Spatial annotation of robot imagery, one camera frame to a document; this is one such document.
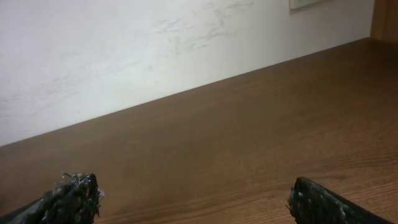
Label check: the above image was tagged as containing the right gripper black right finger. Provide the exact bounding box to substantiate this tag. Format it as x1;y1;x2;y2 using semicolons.
287;177;392;224

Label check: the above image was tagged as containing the wooden side panel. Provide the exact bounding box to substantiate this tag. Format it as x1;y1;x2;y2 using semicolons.
370;0;398;43

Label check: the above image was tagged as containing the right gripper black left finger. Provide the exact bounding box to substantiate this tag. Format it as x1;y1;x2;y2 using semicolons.
1;173;104;224

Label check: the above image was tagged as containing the white wall plate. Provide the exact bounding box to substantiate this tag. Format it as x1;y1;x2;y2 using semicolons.
289;0;323;9

